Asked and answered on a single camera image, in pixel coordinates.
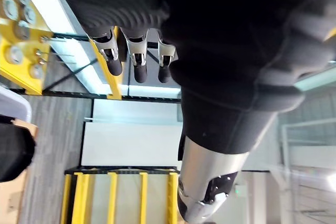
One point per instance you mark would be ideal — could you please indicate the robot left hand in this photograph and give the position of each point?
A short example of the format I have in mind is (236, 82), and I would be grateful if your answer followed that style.
(220, 51)

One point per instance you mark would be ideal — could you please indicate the yellow slatted shelf rack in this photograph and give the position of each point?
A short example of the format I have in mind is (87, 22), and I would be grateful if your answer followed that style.
(113, 197)

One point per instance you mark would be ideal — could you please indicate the yellow metal shelf rack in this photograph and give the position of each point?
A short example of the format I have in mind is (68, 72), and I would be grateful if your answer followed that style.
(18, 73)

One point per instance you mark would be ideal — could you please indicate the white metal railing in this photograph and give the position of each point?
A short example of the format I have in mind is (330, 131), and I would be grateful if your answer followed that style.
(302, 142)

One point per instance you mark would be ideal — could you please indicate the white partition board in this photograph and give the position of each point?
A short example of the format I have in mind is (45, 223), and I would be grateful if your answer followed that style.
(131, 142)

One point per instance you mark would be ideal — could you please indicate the thin metal peg hook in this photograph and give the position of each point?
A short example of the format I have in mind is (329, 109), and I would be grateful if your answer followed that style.
(56, 54)

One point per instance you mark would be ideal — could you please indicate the white plastic bin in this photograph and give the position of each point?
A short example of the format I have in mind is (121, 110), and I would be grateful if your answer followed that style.
(15, 103)

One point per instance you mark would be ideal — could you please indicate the black plastic housing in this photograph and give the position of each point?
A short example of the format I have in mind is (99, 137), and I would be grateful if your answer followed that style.
(14, 150)

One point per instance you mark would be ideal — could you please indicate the brown cardboard box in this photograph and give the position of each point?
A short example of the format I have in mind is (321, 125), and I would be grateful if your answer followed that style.
(13, 200)

